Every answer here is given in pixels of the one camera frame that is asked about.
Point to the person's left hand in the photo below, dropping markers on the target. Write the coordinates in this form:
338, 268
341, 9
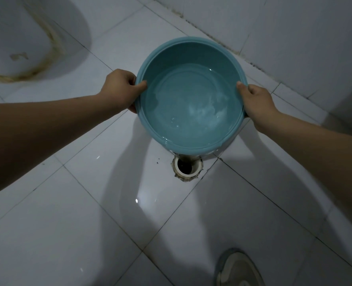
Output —
118, 87

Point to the person's right hand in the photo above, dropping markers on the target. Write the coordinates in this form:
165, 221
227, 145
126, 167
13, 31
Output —
258, 102

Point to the person's right thumb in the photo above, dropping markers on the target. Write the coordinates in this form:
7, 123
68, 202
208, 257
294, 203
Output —
242, 88

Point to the person's left thumb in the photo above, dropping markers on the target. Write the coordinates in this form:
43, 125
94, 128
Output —
140, 85

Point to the teal plastic basin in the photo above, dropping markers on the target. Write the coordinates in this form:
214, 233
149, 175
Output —
191, 101

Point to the person's left forearm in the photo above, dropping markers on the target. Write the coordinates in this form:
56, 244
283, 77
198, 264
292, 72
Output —
42, 131

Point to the person's right forearm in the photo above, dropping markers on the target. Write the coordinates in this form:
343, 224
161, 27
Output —
319, 157

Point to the white floor drain pipe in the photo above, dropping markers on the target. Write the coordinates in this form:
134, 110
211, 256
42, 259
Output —
188, 168

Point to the white toilet base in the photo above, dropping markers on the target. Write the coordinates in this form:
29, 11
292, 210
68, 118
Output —
24, 38

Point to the grey slipper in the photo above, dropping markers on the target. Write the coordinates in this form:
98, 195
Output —
237, 269

